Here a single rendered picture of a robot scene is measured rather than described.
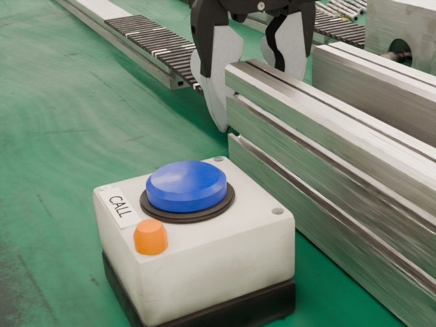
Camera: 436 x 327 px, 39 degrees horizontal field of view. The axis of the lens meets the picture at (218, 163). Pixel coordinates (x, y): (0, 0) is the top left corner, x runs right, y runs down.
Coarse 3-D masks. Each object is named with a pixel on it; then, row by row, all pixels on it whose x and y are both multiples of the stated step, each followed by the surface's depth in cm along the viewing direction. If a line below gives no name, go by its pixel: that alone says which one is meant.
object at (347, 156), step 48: (336, 48) 44; (240, 96) 43; (288, 96) 36; (336, 96) 44; (384, 96) 39; (432, 96) 35; (240, 144) 43; (288, 144) 36; (336, 144) 32; (384, 144) 29; (432, 144) 36; (288, 192) 38; (336, 192) 33; (384, 192) 30; (432, 192) 26; (336, 240) 34; (384, 240) 30; (432, 240) 27; (384, 288) 31; (432, 288) 28
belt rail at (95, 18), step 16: (64, 0) 106; (80, 0) 94; (96, 0) 93; (80, 16) 94; (96, 16) 85; (112, 16) 83; (112, 32) 79; (128, 48) 74; (144, 64) 70; (160, 64) 64; (160, 80) 66; (176, 80) 63
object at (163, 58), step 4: (180, 52) 64; (184, 52) 64; (188, 52) 64; (192, 52) 64; (160, 56) 62; (164, 56) 63; (168, 56) 63; (172, 56) 62; (176, 56) 62; (180, 56) 62; (184, 56) 62; (160, 60) 63; (164, 60) 62
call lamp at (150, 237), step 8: (144, 224) 26; (152, 224) 26; (160, 224) 27; (136, 232) 26; (144, 232) 26; (152, 232) 26; (160, 232) 26; (136, 240) 26; (144, 240) 26; (152, 240) 26; (160, 240) 26; (136, 248) 27; (144, 248) 26; (152, 248) 26; (160, 248) 26
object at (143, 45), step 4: (180, 36) 69; (156, 40) 68; (160, 40) 68; (164, 40) 68; (168, 40) 69; (172, 40) 68; (176, 40) 68; (180, 40) 68; (140, 44) 68; (144, 44) 68; (148, 44) 67; (152, 44) 67; (156, 44) 67; (160, 44) 67; (144, 48) 67
